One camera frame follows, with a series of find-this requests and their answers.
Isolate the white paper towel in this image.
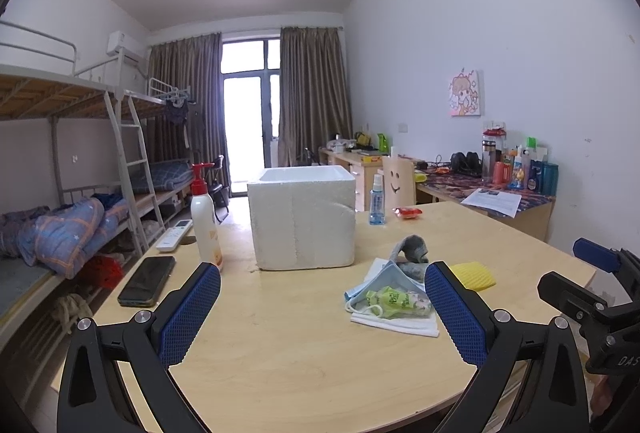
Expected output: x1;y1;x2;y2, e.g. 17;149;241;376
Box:
344;257;439;338

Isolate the green tissue pack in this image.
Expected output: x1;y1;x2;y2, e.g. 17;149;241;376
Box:
366;286;433;319

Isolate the blue face mask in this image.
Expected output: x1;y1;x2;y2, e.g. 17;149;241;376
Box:
345;261;427;318

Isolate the grey sock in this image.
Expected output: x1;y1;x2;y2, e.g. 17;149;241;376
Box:
388;235;428;283

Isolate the white printed paper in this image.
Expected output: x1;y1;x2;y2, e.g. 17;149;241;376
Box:
461;188;522;217

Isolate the black smartphone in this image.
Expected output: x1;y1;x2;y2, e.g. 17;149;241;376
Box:
117;255;176;309

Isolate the red snack packet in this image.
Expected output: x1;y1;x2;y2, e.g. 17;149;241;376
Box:
393;207;422;219

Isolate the blue plaid quilt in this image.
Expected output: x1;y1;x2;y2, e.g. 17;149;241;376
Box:
1;194;129;279

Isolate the wooden smiley chair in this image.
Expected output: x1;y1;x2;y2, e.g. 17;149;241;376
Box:
382;157;416;211

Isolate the blue spray bottle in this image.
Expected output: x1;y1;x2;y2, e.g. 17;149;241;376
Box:
369;173;385;225

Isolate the white remote control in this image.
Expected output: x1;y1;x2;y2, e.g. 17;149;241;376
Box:
155;219;193;253

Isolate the white lotion pump bottle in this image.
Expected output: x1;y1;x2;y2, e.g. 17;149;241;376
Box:
190;162;224;269

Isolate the wooden desk with drawers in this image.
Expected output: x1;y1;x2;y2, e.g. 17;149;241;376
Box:
319;148;383;212

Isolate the white styrofoam box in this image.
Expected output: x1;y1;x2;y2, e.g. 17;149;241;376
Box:
247;166;356;271

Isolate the metal bunk bed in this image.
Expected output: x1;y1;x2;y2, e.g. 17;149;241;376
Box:
1;22;189;341

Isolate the black folding chair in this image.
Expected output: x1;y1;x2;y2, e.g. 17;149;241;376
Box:
206;155;229;224

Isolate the right brown curtain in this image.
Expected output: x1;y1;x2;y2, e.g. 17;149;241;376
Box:
278;27;352;167

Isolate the brown curtain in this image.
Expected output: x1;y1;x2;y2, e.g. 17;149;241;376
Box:
278;27;352;167
146;34;228;164

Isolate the left brown curtain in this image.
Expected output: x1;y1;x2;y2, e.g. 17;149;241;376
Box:
146;34;228;164

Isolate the white air conditioner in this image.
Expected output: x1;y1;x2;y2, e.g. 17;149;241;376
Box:
106;31;146;60

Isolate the glass balcony door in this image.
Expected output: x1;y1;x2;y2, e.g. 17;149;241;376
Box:
221;38;280;196

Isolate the anime wall picture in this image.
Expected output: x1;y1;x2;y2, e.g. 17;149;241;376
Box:
448;69;480;117

